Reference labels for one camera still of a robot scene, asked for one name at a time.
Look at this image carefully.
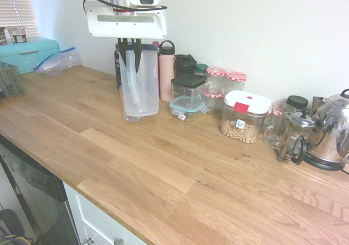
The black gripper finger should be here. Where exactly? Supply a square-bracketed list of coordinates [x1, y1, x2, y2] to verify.
[117, 37, 129, 67]
[131, 38, 142, 74]

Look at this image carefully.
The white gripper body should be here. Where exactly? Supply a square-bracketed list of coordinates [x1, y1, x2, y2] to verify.
[83, 1, 168, 40]

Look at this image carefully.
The clear plastic pitcher blue lid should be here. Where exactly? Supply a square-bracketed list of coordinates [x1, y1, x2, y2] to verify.
[117, 43, 160, 122]

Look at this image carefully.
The pink water bottle black cap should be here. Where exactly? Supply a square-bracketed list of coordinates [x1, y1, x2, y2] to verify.
[159, 40, 176, 102]

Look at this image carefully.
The black Vega protein tub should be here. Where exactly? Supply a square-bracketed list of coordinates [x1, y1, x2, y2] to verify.
[113, 43, 122, 90]

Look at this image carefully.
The black shaker bottle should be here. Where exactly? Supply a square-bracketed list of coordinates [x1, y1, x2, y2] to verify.
[173, 53, 197, 78]

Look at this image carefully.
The square clear container black lid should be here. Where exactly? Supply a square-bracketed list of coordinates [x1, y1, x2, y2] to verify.
[171, 73, 208, 106]

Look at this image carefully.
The clear zip bag blue seal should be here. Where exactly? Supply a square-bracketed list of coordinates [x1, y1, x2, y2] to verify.
[33, 47, 83, 76]

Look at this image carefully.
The clear bottle green lid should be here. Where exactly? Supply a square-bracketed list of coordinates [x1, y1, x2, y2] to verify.
[194, 63, 209, 76]

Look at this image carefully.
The glass container teal clip lid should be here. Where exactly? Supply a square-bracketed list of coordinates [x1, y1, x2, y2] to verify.
[168, 96, 209, 123]

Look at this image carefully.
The tall jar red checkered lid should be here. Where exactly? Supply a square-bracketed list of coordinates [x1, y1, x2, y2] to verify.
[206, 67, 227, 93]
[225, 71, 248, 93]

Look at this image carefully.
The small jar red checkered lid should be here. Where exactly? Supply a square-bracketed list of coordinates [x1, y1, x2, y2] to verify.
[203, 89, 225, 115]

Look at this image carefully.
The teal metal bread box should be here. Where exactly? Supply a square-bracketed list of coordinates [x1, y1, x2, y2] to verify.
[0, 36, 61, 75]

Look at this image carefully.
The white window blind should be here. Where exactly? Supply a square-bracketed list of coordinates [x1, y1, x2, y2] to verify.
[0, 0, 39, 38]

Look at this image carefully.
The grey plastic crate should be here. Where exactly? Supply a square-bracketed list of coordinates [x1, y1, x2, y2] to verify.
[0, 61, 27, 98]

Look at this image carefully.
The clear container white red lid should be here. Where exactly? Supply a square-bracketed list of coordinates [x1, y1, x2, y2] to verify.
[220, 90, 272, 144]

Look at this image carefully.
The black dishwasher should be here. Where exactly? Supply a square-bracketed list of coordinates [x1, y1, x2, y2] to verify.
[0, 134, 81, 245]

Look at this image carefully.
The jar with black lid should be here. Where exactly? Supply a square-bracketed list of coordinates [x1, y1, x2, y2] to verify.
[286, 95, 309, 113]

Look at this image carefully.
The pale cabinet drawer front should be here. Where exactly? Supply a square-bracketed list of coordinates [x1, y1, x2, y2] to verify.
[64, 183, 148, 245]

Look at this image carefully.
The steel electric kettle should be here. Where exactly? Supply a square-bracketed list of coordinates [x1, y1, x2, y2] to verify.
[303, 88, 349, 172]

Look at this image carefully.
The glass mug with handle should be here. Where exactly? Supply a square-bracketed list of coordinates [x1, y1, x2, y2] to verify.
[262, 102, 287, 150]

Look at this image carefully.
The silver drawer bar handle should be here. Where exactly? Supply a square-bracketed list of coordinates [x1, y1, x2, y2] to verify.
[85, 236, 125, 245]

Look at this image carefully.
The bundle of coloured cables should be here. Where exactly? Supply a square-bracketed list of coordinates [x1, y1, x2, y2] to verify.
[0, 208, 35, 245]

